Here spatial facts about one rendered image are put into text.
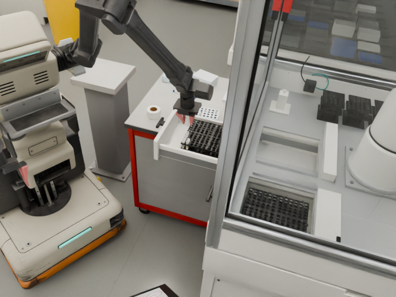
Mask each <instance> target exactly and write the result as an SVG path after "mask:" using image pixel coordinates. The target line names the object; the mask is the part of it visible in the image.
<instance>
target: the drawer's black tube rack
mask: <svg viewBox="0 0 396 297"><path fill-rule="evenodd" d="M198 121H199V122H198ZM206 123H207V124H206ZM201 124H202V125H201ZM210 124H211V125H210ZM193 125H194V124H193ZM209 126H210V127H209ZM213 127H214V128H213ZM218 128H219V129H218ZM190 131H191V130H190ZM221 134H222V126H220V125H217V124H212V123H208V122H205V121H200V120H197V121H196V124H195V125H194V127H193V129H192V131H191V133H190V135H189V137H188V138H189V139H190V142H189V144H186V143H185V147H184V148H182V146H181V149H183V150H187V149H186V146H189V149H188V151H192V152H195V153H199V154H204V155H206V156H210V157H215V158H218V155H219V147H220V139H221Z"/></svg>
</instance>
